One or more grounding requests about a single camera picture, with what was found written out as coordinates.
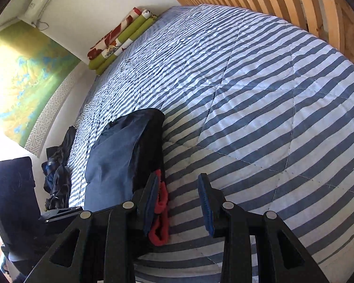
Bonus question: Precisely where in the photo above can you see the green folded quilt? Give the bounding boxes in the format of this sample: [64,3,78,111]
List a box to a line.
[88,14,159,75]

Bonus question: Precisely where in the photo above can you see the red floral folded blanket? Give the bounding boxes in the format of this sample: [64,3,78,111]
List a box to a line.
[87,6,158,61]

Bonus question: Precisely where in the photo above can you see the blue striped bed quilt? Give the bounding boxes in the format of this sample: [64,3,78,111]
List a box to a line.
[68,4,354,283]

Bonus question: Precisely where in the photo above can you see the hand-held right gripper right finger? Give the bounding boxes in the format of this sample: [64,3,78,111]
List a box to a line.
[197,173,320,283]

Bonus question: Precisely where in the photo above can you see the blue striped garment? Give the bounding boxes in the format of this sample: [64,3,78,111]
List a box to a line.
[44,161,63,192]

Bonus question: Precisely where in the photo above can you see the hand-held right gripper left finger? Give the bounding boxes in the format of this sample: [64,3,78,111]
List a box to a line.
[32,172,163,283]

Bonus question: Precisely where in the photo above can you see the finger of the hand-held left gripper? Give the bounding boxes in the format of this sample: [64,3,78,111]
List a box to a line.
[38,207,84,223]

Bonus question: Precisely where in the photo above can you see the dark grey shorts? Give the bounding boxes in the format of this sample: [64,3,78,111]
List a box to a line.
[60,125,77,166]

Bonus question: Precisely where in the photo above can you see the landscape painting wall hanging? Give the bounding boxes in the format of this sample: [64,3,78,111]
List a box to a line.
[0,21,81,158]

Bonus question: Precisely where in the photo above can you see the black jacket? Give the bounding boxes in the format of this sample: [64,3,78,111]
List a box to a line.
[44,183,73,211]

